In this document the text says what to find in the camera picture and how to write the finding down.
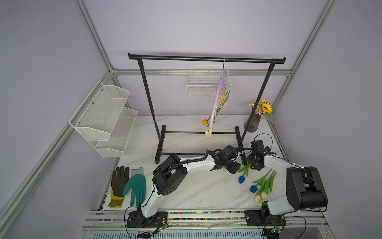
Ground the blue tulip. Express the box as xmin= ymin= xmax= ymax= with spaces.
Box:
xmin=250 ymin=170 xmax=276 ymax=195
xmin=238 ymin=163 xmax=250 ymax=184

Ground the orange tulip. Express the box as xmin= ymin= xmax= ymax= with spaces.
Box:
xmin=202 ymin=116 xmax=216 ymax=127

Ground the purple clip hanger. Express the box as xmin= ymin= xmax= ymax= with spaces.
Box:
xmin=209 ymin=59 xmax=227 ymax=136

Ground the black clothes rack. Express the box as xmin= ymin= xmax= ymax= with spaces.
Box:
xmin=128 ymin=53 xmax=286 ymax=164

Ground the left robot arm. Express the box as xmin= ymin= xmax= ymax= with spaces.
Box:
xmin=137 ymin=145 xmax=240 ymax=221

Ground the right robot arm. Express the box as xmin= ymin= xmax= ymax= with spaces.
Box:
xmin=247 ymin=140 xmax=328 ymax=216

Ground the cream tulip right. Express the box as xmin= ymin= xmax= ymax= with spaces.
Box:
xmin=253 ymin=170 xmax=277 ymax=203

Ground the sunflower bouquet in vase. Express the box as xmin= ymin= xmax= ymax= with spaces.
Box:
xmin=244 ymin=99 xmax=274 ymax=132

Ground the green work glove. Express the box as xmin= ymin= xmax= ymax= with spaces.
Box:
xmin=123 ymin=167 xmax=147 ymax=207

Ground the black yellow work glove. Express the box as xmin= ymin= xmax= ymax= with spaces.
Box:
xmin=108 ymin=166 xmax=129 ymax=208

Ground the white mesh tiered shelf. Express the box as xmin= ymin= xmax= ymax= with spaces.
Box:
xmin=69 ymin=81 xmax=138 ymax=158

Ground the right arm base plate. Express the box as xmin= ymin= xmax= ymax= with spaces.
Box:
xmin=244 ymin=210 xmax=286 ymax=227

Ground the white wire wall basket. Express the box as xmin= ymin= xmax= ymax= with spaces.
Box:
xmin=186 ymin=64 xmax=231 ymax=96

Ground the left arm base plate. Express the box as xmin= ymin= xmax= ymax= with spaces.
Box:
xmin=126 ymin=211 xmax=168 ymax=228

